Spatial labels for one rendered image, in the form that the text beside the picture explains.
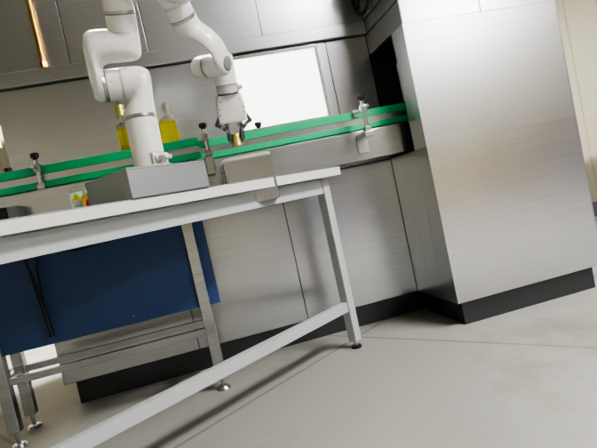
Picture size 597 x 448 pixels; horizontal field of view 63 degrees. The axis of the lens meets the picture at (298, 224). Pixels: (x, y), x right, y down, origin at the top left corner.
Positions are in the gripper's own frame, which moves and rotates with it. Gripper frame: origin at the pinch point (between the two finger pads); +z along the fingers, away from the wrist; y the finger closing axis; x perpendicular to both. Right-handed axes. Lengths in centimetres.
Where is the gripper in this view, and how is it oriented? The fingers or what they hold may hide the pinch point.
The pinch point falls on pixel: (235, 136)
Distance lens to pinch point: 181.0
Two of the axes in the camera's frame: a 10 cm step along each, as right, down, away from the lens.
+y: -9.7, 2.0, -1.6
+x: 2.2, 2.9, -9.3
